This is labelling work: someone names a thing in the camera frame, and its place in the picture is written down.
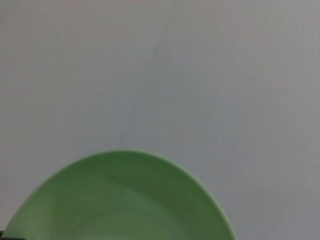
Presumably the light green plate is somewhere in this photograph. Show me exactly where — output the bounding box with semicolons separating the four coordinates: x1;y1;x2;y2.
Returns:
3;149;238;240

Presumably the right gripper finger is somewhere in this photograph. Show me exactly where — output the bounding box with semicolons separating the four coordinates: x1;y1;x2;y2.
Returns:
0;231;27;240

